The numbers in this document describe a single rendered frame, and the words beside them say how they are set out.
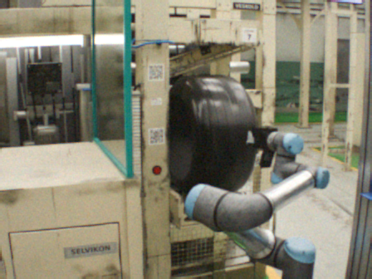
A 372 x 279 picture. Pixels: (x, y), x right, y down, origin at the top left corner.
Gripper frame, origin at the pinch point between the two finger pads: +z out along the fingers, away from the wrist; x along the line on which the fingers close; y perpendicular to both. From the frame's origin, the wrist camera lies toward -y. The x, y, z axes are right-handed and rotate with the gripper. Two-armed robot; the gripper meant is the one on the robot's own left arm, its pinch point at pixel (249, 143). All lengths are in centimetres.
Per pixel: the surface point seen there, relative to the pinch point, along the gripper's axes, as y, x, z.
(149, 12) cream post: 59, 35, 23
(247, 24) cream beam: 60, -29, 49
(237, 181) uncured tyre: -18.9, -2.2, 16.5
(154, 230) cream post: -42, 34, 35
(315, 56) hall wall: 136, -678, 833
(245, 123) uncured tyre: 8.1, -3.1, 9.1
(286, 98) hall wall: 20, -592, 863
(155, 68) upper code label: 34, 32, 26
